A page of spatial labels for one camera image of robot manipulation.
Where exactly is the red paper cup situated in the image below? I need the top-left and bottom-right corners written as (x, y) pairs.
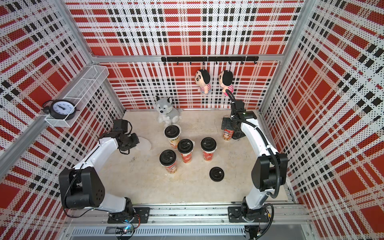
top-left (203, 151), bottom-right (214, 162)
top-left (165, 163), bottom-right (178, 174)
top-left (223, 129), bottom-right (235, 141)
top-left (181, 152), bottom-right (193, 164)

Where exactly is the red paper cup front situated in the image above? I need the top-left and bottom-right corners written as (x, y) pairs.
top-left (203, 151), bottom-right (214, 162)

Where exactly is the yellow-red paper cup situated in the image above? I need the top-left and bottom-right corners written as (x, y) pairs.
top-left (168, 136), bottom-right (180, 149)

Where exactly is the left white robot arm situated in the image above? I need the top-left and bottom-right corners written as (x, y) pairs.
top-left (59, 119), bottom-right (140, 222)

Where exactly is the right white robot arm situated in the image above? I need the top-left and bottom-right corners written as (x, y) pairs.
top-left (225, 100), bottom-right (288, 223)

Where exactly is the boy doll pink shirt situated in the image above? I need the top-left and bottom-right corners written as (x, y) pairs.
top-left (219, 70), bottom-right (234, 97)

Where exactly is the grey white husky plush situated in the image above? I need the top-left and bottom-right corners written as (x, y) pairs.
top-left (155, 96), bottom-right (182, 128)

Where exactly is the boy doll striped shirt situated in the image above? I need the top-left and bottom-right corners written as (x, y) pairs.
top-left (195, 70), bottom-right (212, 95)

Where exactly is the black round clock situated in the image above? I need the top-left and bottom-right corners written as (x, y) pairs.
top-left (42, 100), bottom-right (79, 121)

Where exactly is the white wire basket shelf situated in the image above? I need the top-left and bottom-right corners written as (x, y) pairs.
top-left (45, 65), bottom-right (109, 128)

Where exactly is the black hook rail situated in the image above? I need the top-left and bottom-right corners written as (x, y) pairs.
top-left (161, 56), bottom-right (260, 64)

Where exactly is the metal base rail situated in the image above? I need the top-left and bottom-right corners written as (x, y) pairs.
top-left (59, 202), bottom-right (317, 240)

